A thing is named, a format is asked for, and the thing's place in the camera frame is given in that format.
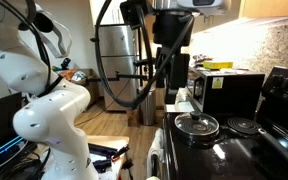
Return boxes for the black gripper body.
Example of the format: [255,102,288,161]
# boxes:
[152,9,196,48]

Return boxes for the glass lid with black knob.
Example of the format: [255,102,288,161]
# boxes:
[173,110,221,138]

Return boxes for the yellow box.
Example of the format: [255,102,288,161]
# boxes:
[202,60,235,71]

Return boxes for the steel trash can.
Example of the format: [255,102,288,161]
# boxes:
[139,84,158,127]

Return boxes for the stainless steel refrigerator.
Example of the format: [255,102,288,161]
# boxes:
[95,24,142,113]

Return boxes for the cream hanging towel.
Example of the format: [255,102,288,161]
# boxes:
[146,128,167,179]

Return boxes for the small coil burner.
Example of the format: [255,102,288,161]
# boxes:
[226,116,262,136]

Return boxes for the wooden table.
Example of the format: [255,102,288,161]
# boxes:
[83,134,132,180]

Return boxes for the black and red hand tool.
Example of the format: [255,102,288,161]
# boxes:
[111,144,132,163]

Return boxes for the black electric stove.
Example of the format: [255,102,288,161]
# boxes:
[162,65,288,180]

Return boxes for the black computer monitor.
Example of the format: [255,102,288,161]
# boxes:
[0,92,24,158]

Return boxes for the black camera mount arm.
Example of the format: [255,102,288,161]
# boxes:
[89,57,153,84]

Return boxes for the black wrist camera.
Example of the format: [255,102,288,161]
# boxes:
[119,0,153,32]

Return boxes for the white wall cabinet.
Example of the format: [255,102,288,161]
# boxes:
[89,0,125,26]

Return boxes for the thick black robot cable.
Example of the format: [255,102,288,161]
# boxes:
[93,0,196,110]

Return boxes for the wooden wall cabinet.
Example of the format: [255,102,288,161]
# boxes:
[238,0,288,20]

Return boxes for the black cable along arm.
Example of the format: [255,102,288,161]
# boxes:
[0,0,64,98]

